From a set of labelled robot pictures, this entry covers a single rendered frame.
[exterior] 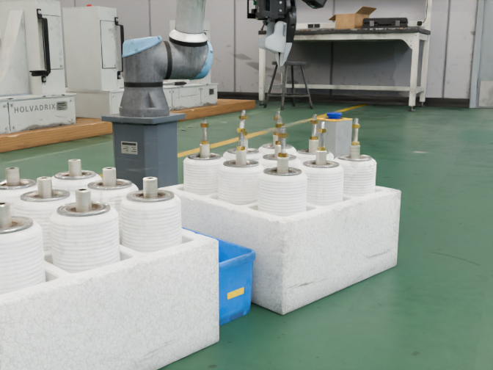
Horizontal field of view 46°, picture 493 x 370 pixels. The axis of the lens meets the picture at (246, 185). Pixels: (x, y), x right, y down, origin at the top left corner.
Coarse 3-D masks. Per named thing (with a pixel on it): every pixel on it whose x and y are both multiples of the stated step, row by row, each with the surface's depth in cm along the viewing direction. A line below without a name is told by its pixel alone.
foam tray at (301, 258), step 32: (384, 192) 127; (192, 224) 123; (224, 224) 115; (256, 224) 108; (288, 224) 104; (320, 224) 110; (352, 224) 118; (384, 224) 127; (256, 256) 110; (288, 256) 105; (320, 256) 112; (352, 256) 120; (384, 256) 129; (256, 288) 111; (288, 288) 107; (320, 288) 114
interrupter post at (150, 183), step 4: (144, 180) 90; (148, 180) 90; (152, 180) 90; (156, 180) 91; (144, 184) 90; (148, 184) 90; (152, 184) 90; (156, 184) 91; (144, 188) 91; (148, 188) 90; (152, 188) 90; (156, 188) 91; (144, 192) 91; (148, 192) 90; (152, 192) 90; (156, 192) 91; (144, 196) 91; (148, 196) 90; (152, 196) 90; (156, 196) 91
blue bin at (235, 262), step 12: (228, 252) 111; (240, 252) 109; (252, 252) 105; (228, 264) 101; (240, 264) 103; (252, 264) 106; (228, 276) 102; (240, 276) 104; (228, 288) 102; (240, 288) 105; (228, 300) 103; (240, 300) 105; (228, 312) 104; (240, 312) 106
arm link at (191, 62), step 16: (192, 0) 165; (176, 16) 170; (192, 16) 167; (176, 32) 171; (192, 32) 170; (176, 48) 171; (192, 48) 171; (208, 48) 175; (176, 64) 171; (192, 64) 173; (208, 64) 175
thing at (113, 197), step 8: (96, 192) 96; (104, 192) 95; (112, 192) 96; (120, 192) 96; (128, 192) 97; (96, 200) 95; (104, 200) 95; (112, 200) 96; (120, 200) 96; (120, 216) 97; (120, 224) 97; (120, 232) 97
